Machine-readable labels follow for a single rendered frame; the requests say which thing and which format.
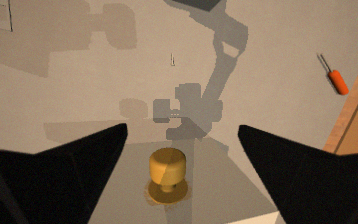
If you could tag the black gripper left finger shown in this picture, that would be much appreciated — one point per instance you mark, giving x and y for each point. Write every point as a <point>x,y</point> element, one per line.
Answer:
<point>61,185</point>

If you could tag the brass door knob with spindle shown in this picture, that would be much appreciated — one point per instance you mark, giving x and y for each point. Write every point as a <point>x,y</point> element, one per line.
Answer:
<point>167,169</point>

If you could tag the orange-handled screwdriver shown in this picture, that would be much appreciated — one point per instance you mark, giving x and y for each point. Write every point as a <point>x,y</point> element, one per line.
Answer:
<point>336,79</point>

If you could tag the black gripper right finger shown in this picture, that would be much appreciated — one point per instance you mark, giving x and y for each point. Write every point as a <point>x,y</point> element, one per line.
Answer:
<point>307,185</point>

